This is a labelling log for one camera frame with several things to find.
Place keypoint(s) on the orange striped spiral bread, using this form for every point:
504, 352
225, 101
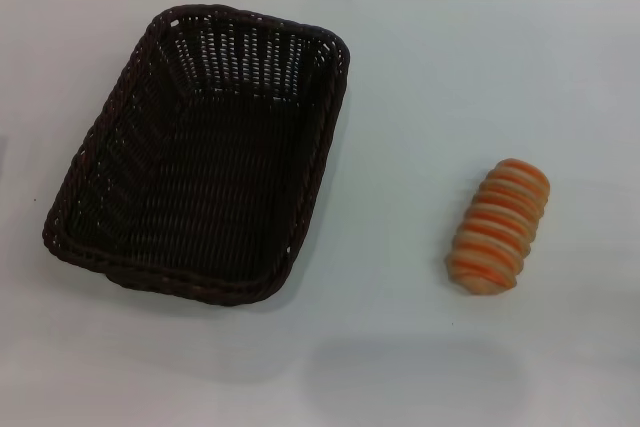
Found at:
495, 227

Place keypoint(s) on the dark brown woven basket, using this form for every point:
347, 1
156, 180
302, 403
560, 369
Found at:
200, 187

